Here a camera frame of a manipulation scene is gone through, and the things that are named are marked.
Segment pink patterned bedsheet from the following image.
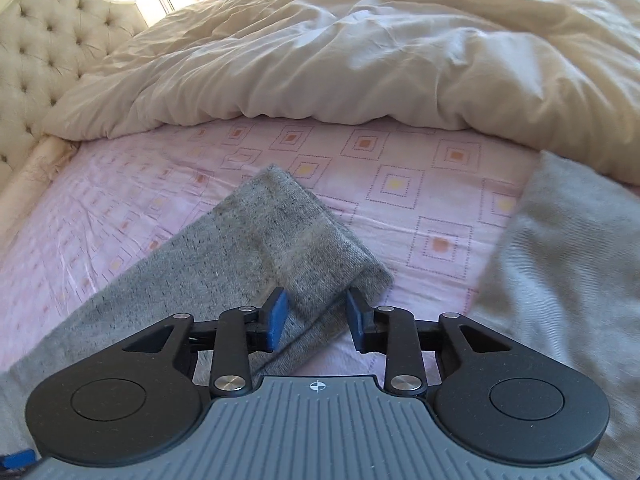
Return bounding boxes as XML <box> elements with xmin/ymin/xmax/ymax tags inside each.
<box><xmin>0</xmin><ymin>117</ymin><xmax>546</xmax><ymax>376</ymax></box>

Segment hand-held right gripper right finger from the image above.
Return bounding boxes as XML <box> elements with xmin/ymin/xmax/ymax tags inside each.
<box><xmin>346</xmin><ymin>287</ymin><xmax>506</xmax><ymax>397</ymax></box>

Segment cream tufted headboard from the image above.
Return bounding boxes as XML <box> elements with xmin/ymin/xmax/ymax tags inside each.
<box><xmin>0</xmin><ymin>0</ymin><xmax>166</xmax><ymax>196</ymax></box>

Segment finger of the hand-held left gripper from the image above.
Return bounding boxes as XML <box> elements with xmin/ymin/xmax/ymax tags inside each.
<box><xmin>0</xmin><ymin>450</ymin><xmax>37</xmax><ymax>473</ymax></box>

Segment beige embroidered pillow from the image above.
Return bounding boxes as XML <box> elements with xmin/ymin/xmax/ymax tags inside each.
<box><xmin>10</xmin><ymin>135</ymin><xmax>81</xmax><ymax>196</ymax></box>

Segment cream duvet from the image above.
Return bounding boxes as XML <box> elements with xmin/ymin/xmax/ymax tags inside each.
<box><xmin>40</xmin><ymin>0</ymin><xmax>640</xmax><ymax>186</ymax></box>

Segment grey speckled pants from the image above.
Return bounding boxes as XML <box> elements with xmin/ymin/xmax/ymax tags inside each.
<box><xmin>0</xmin><ymin>150</ymin><xmax>640</xmax><ymax>480</ymax></box>

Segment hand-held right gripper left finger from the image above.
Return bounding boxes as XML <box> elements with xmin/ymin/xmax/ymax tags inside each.
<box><xmin>122</xmin><ymin>287</ymin><xmax>289</xmax><ymax>396</ymax></box>

